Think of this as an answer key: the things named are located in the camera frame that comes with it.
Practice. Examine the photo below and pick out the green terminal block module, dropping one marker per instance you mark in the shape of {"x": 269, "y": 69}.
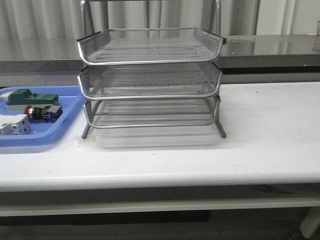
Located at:
{"x": 21, "y": 98}

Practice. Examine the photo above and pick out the white circuit breaker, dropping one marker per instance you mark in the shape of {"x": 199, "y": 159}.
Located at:
{"x": 14, "y": 124}

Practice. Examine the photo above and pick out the blue plastic tray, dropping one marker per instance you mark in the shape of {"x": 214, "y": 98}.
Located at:
{"x": 41, "y": 132}

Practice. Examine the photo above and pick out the grey stone counter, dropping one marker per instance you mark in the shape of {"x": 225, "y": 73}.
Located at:
{"x": 240, "y": 55}

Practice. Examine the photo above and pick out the red emergency stop button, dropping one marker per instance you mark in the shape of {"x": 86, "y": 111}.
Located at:
{"x": 49, "y": 113}

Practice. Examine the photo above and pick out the silver mesh tray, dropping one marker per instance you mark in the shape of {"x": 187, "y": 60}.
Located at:
{"x": 149, "y": 46}
{"x": 109, "y": 114}
{"x": 150, "y": 81}

